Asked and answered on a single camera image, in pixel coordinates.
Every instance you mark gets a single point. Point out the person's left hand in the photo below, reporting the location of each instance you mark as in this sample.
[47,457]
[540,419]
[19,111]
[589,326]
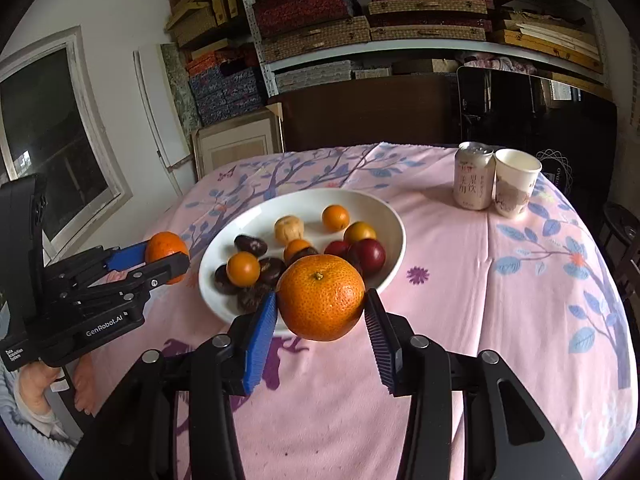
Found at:
[35,392]

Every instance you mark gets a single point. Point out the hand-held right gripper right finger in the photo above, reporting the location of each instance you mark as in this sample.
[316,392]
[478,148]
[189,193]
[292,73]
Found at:
[380,345]

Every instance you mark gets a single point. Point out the stack of blue patterned boxes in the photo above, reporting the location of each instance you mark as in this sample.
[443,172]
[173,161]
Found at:
[225,95]

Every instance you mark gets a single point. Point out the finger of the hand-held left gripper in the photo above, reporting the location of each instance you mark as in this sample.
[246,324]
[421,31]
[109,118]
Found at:
[127,256]
[155,274]

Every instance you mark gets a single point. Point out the stack of woven storage boxes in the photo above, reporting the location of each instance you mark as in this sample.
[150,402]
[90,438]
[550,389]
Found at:
[320,35]

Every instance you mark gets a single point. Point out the dark wooden chair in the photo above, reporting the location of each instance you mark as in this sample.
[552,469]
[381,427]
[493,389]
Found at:
[617,230]

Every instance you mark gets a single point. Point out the black glossy panel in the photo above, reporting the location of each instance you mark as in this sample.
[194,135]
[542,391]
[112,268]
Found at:
[500,105]

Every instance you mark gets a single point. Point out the pink cloth bundle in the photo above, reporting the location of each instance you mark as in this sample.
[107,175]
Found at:
[495,63]

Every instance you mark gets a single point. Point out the white oval plate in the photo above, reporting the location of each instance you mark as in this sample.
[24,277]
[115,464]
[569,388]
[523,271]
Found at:
[310,202]

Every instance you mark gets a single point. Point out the large orange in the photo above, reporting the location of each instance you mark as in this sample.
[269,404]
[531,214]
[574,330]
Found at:
[162,245]
[320,297]

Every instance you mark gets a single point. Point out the tan peeled fruit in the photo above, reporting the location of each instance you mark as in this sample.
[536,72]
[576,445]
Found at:
[289,229]

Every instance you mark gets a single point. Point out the large red plum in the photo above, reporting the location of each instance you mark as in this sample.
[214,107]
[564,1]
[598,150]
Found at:
[372,255]

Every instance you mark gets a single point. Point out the black bag with spiral print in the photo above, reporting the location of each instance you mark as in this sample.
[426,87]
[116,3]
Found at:
[555,165]

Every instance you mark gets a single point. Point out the pink floral tablecloth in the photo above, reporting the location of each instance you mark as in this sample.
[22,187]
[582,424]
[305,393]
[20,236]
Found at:
[500,310]

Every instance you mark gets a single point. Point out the pile of dark water chestnuts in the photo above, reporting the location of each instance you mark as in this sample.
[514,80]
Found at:
[250,245]

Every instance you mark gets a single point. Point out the marbled green panel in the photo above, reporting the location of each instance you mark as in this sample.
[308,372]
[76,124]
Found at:
[180,90]

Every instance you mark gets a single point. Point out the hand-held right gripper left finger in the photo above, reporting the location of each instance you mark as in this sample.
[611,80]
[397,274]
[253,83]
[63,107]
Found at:
[260,345]

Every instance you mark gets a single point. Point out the beverage can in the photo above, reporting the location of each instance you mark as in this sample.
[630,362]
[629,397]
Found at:
[472,177]

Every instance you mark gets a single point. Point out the white metal shelf rack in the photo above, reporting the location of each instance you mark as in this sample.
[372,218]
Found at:
[256,25]

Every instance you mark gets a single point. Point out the person's left forearm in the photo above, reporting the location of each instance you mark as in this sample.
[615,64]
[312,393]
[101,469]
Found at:
[30,440]

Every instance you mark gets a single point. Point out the white framed window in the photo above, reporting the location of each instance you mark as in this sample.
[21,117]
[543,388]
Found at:
[45,135]

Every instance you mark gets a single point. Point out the stack of grey patterned boxes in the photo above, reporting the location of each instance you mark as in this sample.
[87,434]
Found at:
[310,77]

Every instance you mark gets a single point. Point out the printed paper cup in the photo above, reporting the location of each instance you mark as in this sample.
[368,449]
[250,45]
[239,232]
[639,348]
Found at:
[515,187]

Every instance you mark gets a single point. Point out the dark wooden cabinet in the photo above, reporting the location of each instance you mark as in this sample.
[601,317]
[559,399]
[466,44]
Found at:
[360,115]

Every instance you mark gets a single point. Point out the framed picture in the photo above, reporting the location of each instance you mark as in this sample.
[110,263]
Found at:
[235,145]

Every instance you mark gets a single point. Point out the small red plum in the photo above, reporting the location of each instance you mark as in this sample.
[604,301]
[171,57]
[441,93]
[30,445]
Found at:
[336,248]

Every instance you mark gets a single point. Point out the white board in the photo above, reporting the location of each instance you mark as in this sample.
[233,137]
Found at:
[155,110]

